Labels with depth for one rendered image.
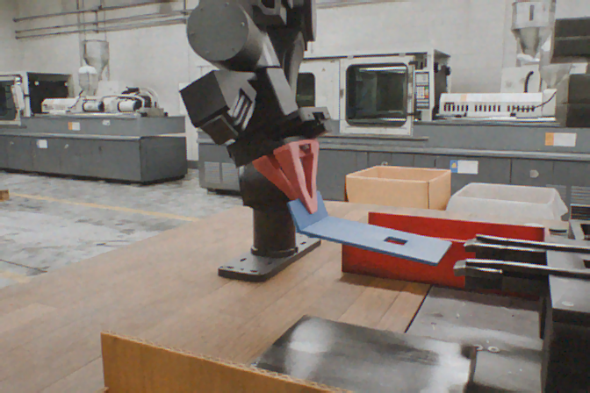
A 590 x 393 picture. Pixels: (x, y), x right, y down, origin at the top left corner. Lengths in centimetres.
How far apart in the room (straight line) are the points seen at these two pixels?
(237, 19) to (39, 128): 845
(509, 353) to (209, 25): 40
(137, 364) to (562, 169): 472
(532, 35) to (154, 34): 657
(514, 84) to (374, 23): 264
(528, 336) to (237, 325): 28
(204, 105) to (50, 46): 1159
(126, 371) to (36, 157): 869
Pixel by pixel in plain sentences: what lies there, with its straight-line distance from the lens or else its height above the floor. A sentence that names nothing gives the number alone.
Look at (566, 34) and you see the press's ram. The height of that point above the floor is 117.
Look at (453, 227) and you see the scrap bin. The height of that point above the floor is 95.
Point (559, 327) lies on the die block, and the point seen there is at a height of 97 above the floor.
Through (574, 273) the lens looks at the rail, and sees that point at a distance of 45.
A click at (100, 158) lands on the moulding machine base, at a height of 37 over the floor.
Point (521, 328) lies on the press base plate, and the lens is 55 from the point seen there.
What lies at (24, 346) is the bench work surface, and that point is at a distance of 54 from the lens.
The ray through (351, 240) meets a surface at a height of 99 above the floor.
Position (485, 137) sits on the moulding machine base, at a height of 83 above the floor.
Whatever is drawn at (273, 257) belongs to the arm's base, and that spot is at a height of 91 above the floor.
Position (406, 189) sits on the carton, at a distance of 272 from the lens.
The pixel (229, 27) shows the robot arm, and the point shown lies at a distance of 45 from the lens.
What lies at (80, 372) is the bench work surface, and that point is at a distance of 47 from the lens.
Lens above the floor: 112
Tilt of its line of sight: 9 degrees down
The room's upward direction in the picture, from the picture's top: straight up
